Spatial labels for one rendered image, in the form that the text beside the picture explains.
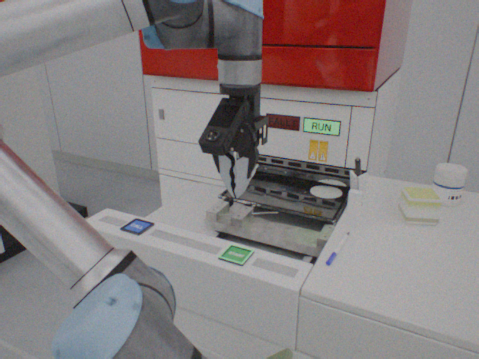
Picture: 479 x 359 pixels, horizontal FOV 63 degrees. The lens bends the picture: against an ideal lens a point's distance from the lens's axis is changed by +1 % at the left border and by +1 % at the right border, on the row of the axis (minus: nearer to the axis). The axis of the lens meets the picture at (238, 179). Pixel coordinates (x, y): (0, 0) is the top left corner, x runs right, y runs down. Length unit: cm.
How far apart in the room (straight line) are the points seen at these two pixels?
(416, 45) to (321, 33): 155
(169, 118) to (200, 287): 83
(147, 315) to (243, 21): 45
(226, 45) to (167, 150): 96
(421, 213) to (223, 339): 53
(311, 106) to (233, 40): 64
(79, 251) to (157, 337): 20
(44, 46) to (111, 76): 325
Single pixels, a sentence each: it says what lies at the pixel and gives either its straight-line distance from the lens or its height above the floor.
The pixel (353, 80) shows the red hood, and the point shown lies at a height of 125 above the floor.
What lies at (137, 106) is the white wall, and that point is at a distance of 363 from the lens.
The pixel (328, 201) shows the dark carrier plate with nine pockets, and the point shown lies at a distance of 121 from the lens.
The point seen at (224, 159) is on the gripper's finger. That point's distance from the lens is 72.
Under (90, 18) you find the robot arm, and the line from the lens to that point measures 52.
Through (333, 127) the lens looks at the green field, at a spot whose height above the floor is 110.
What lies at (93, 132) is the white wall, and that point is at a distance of 412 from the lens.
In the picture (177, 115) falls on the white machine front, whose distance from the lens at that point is 149.
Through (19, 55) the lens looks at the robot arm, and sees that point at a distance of 54.
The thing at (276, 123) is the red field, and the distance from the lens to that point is 130.
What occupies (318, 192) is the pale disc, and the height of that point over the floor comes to 90.
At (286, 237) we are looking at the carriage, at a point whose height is 88.
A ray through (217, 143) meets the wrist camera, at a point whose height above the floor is 123.
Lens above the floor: 141
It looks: 22 degrees down
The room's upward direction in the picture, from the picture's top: straight up
